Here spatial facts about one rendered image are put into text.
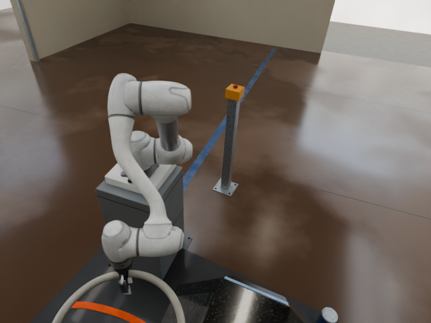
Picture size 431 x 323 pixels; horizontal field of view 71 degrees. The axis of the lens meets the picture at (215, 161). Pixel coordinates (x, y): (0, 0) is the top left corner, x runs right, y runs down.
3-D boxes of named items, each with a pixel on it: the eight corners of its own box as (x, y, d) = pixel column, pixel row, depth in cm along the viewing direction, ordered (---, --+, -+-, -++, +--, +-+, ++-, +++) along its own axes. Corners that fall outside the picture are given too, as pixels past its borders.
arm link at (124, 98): (102, 113, 111) (140, 113, 113) (104, 66, 114) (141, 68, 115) (111, 123, 124) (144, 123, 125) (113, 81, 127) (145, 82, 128)
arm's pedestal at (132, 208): (105, 267, 228) (82, 191, 178) (140, 220, 265) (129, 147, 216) (165, 290, 216) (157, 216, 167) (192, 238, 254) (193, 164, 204)
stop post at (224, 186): (238, 184, 309) (251, 85, 242) (230, 197, 294) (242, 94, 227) (220, 178, 315) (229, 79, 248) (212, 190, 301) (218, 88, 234)
